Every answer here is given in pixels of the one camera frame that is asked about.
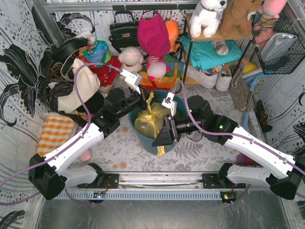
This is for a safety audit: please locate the yellow trash bag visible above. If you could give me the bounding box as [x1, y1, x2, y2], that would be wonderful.
[133, 92, 171, 157]

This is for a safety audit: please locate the teal trash bin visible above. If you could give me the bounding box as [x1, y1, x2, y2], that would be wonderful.
[129, 90, 175, 156]

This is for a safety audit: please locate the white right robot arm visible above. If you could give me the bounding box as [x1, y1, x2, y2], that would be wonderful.
[152, 93, 305, 200]

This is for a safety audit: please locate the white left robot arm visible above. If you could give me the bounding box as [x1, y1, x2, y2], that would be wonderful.
[28, 86, 153, 200]

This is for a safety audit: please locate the rainbow striped bag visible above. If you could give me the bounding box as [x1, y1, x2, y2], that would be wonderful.
[140, 54, 185, 91]

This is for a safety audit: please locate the cream canvas tote bag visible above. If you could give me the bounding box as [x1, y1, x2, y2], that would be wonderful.
[48, 58, 100, 114]

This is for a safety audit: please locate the magenta cloth bag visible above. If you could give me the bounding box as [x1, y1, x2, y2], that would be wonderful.
[137, 13, 171, 57]

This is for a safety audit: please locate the pink doll striped hat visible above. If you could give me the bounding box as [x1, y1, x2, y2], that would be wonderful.
[146, 55, 170, 80]

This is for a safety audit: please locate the white fluffy plush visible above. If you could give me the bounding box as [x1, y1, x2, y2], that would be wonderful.
[118, 46, 144, 72]

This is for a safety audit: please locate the wooden shelf rack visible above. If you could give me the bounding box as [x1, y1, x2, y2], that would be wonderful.
[180, 13, 253, 85]

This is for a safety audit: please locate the white sneaker left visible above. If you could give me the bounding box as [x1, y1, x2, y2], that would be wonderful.
[185, 65, 218, 89]

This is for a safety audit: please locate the white sneaker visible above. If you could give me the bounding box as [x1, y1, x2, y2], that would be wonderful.
[185, 65, 218, 89]
[215, 67, 232, 91]

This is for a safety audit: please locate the colorful printed cloth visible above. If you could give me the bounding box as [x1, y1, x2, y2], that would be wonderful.
[78, 40, 112, 63]

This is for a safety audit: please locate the black handbag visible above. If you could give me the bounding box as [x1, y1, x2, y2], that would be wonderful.
[109, 11, 140, 53]

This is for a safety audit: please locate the white sneaker right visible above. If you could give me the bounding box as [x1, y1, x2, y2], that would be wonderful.
[215, 67, 232, 91]

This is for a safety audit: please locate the beige chenille mop head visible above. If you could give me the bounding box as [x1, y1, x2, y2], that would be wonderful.
[229, 78, 249, 112]

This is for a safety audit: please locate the striped colourful sock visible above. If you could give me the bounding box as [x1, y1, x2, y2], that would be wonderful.
[236, 153, 259, 166]

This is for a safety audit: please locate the teal folded cloth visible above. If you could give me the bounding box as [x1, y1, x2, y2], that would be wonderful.
[190, 41, 243, 70]

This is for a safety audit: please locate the orange plush toy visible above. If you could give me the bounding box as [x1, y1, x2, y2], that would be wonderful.
[165, 20, 179, 52]

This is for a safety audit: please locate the pink cylinder case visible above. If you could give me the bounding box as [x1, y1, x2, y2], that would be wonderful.
[79, 149, 92, 162]

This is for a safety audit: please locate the orange checkered towel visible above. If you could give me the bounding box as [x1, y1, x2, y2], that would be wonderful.
[36, 112, 78, 156]

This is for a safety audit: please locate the black round hat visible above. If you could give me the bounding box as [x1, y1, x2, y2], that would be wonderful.
[51, 38, 89, 62]

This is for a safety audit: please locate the white plush dog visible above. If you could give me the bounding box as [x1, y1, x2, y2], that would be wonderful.
[190, 0, 227, 38]

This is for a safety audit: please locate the brown teddy bear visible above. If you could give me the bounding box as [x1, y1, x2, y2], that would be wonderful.
[220, 0, 264, 37]

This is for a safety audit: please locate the silver pouch in basket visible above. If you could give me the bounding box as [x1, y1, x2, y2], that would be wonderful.
[261, 33, 298, 62]

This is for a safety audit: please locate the pink plush toy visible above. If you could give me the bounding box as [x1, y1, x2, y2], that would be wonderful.
[258, 0, 287, 28]

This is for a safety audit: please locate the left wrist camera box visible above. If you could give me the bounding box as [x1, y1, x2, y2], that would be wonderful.
[121, 69, 142, 94]

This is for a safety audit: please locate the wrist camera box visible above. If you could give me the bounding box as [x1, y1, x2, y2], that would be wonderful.
[121, 69, 142, 94]
[161, 92, 177, 116]

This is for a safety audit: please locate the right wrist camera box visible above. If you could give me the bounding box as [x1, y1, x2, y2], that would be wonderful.
[161, 92, 177, 116]

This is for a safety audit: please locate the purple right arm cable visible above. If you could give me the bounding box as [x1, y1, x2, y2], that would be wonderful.
[171, 81, 305, 206]

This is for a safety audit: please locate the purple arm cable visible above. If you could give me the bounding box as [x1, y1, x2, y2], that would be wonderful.
[0, 62, 123, 206]
[171, 81, 305, 206]

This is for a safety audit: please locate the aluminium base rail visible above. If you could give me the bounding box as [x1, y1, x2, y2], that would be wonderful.
[35, 170, 293, 203]

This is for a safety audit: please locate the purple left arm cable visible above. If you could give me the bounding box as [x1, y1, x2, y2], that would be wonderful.
[0, 62, 123, 206]

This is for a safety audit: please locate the black wire basket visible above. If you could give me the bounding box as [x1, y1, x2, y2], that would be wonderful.
[252, 10, 305, 75]

